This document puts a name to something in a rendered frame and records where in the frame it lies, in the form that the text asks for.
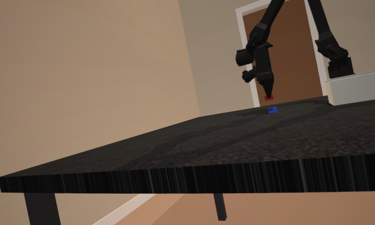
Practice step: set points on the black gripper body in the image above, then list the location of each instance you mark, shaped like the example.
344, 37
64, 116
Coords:
264, 71

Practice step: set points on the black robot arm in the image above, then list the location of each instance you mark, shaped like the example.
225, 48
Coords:
257, 46

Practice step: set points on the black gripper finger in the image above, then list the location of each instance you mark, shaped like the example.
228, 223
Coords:
267, 85

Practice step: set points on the blue block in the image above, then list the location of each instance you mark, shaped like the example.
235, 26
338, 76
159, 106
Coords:
272, 110

